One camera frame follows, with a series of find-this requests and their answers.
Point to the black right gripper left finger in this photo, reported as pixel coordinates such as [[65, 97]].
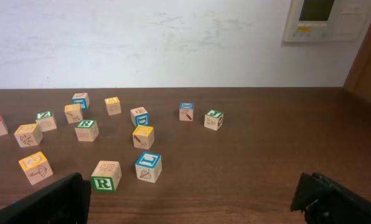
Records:
[[64, 201]]

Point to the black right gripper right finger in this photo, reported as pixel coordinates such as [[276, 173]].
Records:
[[324, 201]]

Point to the green R wooden block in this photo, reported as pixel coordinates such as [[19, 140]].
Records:
[[87, 130]]

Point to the green R side block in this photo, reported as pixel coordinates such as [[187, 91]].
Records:
[[106, 176]]

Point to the yellow umbrella wooden block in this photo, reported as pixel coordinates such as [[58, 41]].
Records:
[[36, 167]]

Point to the yellow crab wooden block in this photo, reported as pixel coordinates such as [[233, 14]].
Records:
[[28, 135]]

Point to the green Z wooden block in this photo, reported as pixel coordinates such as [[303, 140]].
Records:
[[46, 121]]

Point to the blue L wooden block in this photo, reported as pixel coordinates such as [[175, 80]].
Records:
[[148, 167]]

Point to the yellow pencil wooden block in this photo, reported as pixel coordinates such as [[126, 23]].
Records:
[[143, 137]]

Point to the blue side wooden block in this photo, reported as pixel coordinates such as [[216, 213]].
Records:
[[82, 99]]

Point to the yellow top wooden block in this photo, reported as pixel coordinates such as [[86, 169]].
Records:
[[113, 105]]

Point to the blue D wooden block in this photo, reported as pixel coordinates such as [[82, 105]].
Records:
[[140, 116]]

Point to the green J wooden block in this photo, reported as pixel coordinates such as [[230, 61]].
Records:
[[213, 119]]

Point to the blue X wooden block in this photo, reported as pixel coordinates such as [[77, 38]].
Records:
[[186, 111]]

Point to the white wall control panel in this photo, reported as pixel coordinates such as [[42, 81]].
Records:
[[311, 21]]

